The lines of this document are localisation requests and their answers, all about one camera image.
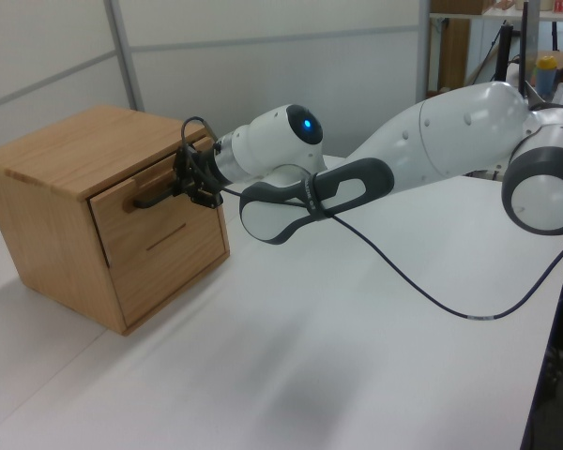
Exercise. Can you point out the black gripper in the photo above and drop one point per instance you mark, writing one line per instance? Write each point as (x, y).
(205, 169)

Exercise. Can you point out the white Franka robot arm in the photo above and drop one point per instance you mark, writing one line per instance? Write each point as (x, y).
(450, 131)

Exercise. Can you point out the wooden drawer cabinet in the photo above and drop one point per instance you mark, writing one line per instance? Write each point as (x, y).
(51, 211)

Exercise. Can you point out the brown wooden board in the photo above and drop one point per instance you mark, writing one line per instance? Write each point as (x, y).
(452, 56)

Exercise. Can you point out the black tripod stand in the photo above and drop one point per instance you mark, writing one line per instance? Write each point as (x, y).
(504, 51)

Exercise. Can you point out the thin black pole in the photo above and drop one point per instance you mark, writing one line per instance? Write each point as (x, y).
(525, 42)

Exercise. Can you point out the blue bottle yellow cap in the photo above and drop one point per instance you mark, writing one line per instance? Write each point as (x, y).
(545, 77)

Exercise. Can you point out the grey partition post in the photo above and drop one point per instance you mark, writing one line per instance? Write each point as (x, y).
(124, 56)

